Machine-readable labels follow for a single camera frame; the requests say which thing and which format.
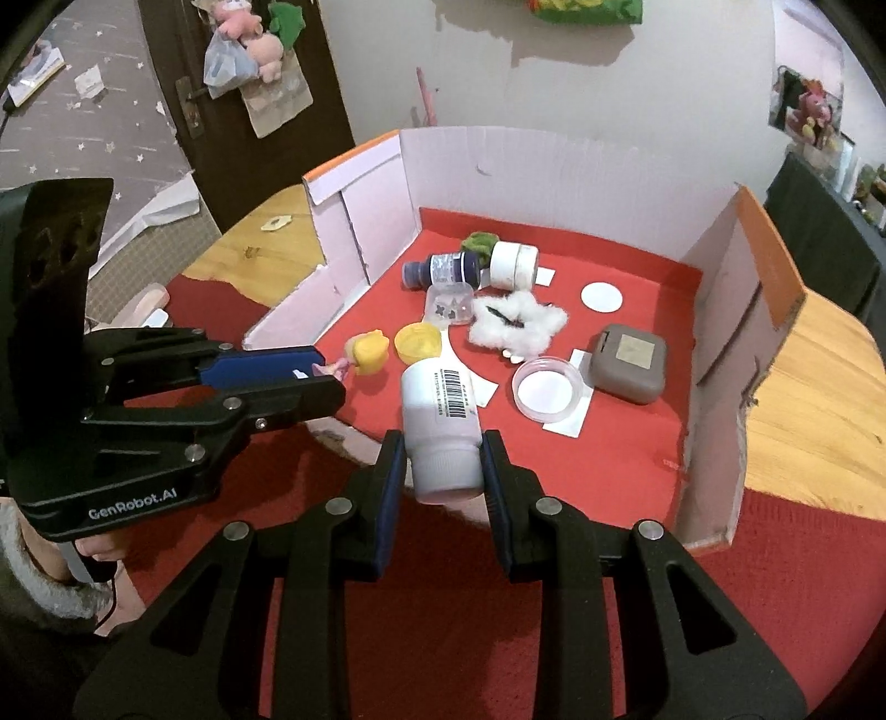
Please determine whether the person's left hand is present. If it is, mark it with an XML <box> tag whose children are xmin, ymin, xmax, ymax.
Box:
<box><xmin>73</xmin><ymin>527</ymin><xmax>134</xmax><ymax>563</ymax></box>

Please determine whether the yellow cap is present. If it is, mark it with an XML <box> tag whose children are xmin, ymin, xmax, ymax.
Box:
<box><xmin>394</xmin><ymin>322</ymin><xmax>442</xmax><ymax>367</ymax></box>

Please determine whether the pink plush toy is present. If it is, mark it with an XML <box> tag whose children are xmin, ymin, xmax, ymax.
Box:
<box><xmin>208</xmin><ymin>0</ymin><xmax>259</xmax><ymax>39</ymax></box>
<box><xmin>242</xmin><ymin>31</ymin><xmax>286</xmax><ymax>84</ymax></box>

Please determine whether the sideboard with dark cloth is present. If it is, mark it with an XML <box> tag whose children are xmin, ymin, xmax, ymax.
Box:
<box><xmin>763</xmin><ymin>151</ymin><xmax>886</xmax><ymax>323</ymax></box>

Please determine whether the pink stick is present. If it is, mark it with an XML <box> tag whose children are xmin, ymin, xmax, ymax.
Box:
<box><xmin>415</xmin><ymin>65</ymin><xmax>439</xmax><ymax>129</ymax></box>

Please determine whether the pale pink object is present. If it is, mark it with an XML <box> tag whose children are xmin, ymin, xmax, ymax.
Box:
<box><xmin>111</xmin><ymin>287</ymin><xmax>171</xmax><ymax>330</ymax></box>

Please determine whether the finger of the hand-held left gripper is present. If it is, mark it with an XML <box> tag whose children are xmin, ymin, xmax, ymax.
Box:
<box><xmin>86</xmin><ymin>325</ymin><xmax>326</xmax><ymax>401</ymax></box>
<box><xmin>83</xmin><ymin>377</ymin><xmax>347</xmax><ymax>487</ymax></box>

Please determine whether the orange cardboard box red inside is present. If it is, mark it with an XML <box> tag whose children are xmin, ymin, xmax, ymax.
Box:
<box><xmin>242</xmin><ymin>125</ymin><xmax>807</xmax><ymax>555</ymax></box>

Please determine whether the white pill bottle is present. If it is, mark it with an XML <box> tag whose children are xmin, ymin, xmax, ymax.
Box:
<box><xmin>401</xmin><ymin>356</ymin><xmax>486</xmax><ymax>505</ymax></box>

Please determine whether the row of small shelf items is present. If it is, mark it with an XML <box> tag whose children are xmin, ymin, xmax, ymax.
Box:
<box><xmin>831</xmin><ymin>135</ymin><xmax>886</xmax><ymax>229</ymax></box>

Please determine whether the brown paper bag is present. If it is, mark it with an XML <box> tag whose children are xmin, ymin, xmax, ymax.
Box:
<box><xmin>239</xmin><ymin>65</ymin><xmax>316</xmax><ymax>140</ymax></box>

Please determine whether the clear plastic bag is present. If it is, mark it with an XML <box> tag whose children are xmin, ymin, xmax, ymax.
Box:
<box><xmin>203</xmin><ymin>31</ymin><xmax>257</xmax><ymax>101</ymax></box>

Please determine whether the blonde doll figurine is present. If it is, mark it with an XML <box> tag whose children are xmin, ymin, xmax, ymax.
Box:
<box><xmin>313</xmin><ymin>330</ymin><xmax>389</xmax><ymax>380</ymax></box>

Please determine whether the grey plastic case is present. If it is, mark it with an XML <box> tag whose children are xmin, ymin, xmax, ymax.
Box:
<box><xmin>588</xmin><ymin>324</ymin><xmax>669</xmax><ymax>404</ymax></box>

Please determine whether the metal door handle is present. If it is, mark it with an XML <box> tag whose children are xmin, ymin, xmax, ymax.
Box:
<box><xmin>176</xmin><ymin>76</ymin><xmax>203</xmax><ymax>136</ymax></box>

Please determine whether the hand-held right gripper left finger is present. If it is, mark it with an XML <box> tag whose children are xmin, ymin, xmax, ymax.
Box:
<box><xmin>73</xmin><ymin>429</ymin><xmax>408</xmax><ymax>720</ymax></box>

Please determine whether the small clear plastic container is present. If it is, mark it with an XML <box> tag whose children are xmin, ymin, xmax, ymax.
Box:
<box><xmin>424</xmin><ymin>282</ymin><xmax>475</xmax><ymax>326</ymax></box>

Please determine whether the white fluffy star toy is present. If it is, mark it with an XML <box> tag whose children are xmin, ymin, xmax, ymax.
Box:
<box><xmin>469</xmin><ymin>291</ymin><xmax>570</xmax><ymax>362</ymax></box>

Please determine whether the red ribbed table mat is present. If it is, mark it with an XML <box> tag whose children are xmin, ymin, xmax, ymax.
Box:
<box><xmin>121</xmin><ymin>273</ymin><xmax>886</xmax><ymax>720</ymax></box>

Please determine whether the dark brown door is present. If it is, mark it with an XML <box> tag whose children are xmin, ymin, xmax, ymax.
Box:
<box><xmin>138</xmin><ymin>0</ymin><xmax>356</xmax><ymax>233</ymax></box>

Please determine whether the green plush toy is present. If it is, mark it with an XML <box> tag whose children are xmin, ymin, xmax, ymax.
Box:
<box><xmin>269</xmin><ymin>0</ymin><xmax>307</xmax><ymax>43</ymax></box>

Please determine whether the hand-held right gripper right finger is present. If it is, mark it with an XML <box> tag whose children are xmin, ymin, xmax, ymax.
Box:
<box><xmin>481</xmin><ymin>429</ymin><xmax>810</xmax><ymax>720</ymax></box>

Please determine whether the clear display box with plush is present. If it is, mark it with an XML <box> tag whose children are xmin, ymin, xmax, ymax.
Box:
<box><xmin>768</xmin><ymin>65</ymin><xmax>846</xmax><ymax>150</ymax></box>

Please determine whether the white round jar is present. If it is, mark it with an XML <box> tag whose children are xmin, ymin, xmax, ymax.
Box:
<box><xmin>488</xmin><ymin>241</ymin><xmax>539</xmax><ymax>290</ymax></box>

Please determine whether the person's left forearm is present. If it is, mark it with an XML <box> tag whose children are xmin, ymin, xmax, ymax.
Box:
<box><xmin>0</xmin><ymin>495</ymin><xmax>115</xmax><ymax>624</ymax></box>

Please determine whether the dark blue bottle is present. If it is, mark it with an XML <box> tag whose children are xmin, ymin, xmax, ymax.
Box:
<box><xmin>403</xmin><ymin>250</ymin><xmax>482</xmax><ymax>292</ymax></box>

